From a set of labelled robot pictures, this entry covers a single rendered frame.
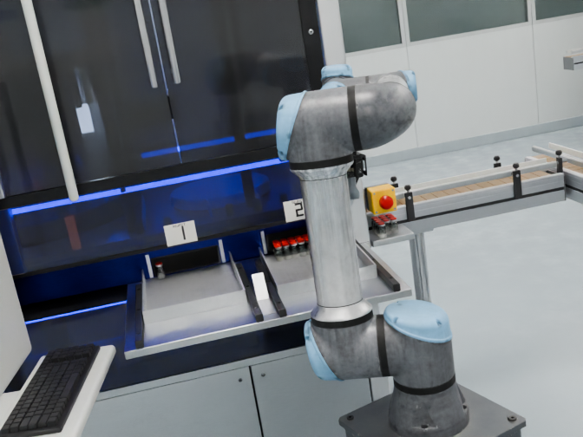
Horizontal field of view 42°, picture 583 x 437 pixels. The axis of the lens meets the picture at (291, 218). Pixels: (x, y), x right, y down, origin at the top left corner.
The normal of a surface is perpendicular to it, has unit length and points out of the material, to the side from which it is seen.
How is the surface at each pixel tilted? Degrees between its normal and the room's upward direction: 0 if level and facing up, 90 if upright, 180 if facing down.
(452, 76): 90
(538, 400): 0
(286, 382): 90
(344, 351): 83
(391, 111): 80
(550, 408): 0
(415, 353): 88
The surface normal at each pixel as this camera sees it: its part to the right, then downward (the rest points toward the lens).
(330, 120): -0.15, 0.11
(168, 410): 0.19, 0.25
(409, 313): -0.03, -0.96
